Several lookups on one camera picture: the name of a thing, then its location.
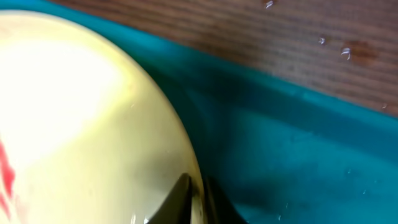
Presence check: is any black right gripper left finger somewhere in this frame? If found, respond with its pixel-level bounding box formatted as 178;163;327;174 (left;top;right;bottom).
147;173;193;224

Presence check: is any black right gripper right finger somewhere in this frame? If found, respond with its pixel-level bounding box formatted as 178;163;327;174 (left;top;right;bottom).
204;177;247;224

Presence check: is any yellow-green plate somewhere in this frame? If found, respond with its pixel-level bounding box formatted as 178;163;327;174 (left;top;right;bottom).
1;9;206;223

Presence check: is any blue plastic tray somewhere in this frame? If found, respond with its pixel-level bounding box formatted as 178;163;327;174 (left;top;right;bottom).
1;1;397;223

